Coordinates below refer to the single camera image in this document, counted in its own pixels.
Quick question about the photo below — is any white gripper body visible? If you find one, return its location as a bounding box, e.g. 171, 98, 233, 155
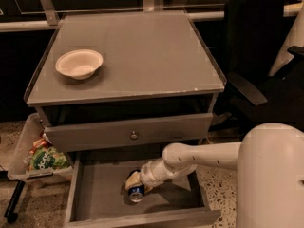
140, 161, 165, 188

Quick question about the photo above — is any blue pepsi can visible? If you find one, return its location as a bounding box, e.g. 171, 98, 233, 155
127, 184, 144, 203

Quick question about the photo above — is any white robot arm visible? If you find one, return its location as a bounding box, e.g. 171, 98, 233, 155
125, 123, 304, 228

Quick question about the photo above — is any open grey middle drawer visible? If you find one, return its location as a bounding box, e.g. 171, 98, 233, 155
65, 144, 220, 228

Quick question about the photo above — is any round metal drawer knob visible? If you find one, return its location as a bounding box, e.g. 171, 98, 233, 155
130, 131, 138, 140

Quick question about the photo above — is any grey top drawer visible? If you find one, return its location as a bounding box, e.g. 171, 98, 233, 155
45, 113, 213, 152

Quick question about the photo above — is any grey drawer cabinet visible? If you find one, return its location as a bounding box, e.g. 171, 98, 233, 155
24, 10, 228, 157

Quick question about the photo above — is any green snack bag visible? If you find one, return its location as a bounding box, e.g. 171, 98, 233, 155
28, 147, 69, 171

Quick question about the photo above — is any orange snack bag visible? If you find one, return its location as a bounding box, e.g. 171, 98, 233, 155
29, 138, 51, 154

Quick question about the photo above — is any clear plastic bin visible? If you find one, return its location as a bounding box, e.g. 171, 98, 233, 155
8, 113, 73, 187

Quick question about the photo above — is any black cart leg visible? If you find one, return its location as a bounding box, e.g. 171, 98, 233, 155
4, 180, 25, 223

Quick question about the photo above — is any white paper bowl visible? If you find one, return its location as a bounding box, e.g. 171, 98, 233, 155
55, 49, 104, 80

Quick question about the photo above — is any black office chair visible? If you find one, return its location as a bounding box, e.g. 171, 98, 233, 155
215, 0, 304, 134

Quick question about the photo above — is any metal railing bar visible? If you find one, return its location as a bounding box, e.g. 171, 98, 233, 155
0, 0, 304, 34

